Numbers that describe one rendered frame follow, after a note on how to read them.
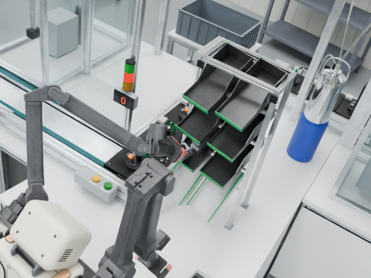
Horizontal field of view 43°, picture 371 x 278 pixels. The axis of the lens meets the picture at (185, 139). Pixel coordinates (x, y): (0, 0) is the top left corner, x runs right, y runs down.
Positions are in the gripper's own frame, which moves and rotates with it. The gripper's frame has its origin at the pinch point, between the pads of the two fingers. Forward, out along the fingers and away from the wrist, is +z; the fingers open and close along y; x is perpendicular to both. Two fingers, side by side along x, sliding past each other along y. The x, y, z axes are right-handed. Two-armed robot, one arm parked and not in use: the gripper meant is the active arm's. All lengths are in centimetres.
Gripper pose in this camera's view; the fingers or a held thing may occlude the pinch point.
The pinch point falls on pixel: (182, 149)
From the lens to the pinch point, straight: 199.9
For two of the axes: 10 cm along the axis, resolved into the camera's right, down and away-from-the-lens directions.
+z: 5.8, 0.3, 8.1
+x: -5.5, 7.6, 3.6
